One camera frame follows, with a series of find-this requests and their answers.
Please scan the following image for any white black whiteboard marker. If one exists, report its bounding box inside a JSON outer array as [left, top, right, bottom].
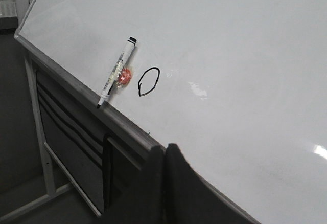
[[97, 37, 137, 109]]

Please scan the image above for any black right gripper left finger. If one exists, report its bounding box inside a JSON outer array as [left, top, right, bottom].
[[99, 146, 164, 223]]

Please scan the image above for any large white whiteboard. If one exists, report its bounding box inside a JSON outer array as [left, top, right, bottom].
[[16, 0, 326, 223]]

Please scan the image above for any dark slatted panel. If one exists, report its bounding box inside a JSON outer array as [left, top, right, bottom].
[[36, 72, 104, 212]]

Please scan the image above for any white metal stand frame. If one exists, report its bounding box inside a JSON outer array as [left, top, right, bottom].
[[1, 0, 101, 223]]

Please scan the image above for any dark grey cabinet with handle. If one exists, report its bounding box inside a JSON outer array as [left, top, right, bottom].
[[102, 134, 150, 217]]

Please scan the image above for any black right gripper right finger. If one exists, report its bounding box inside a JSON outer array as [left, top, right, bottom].
[[163, 143, 250, 223]]

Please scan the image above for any red round magnet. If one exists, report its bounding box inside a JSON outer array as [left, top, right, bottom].
[[114, 66, 133, 88]]

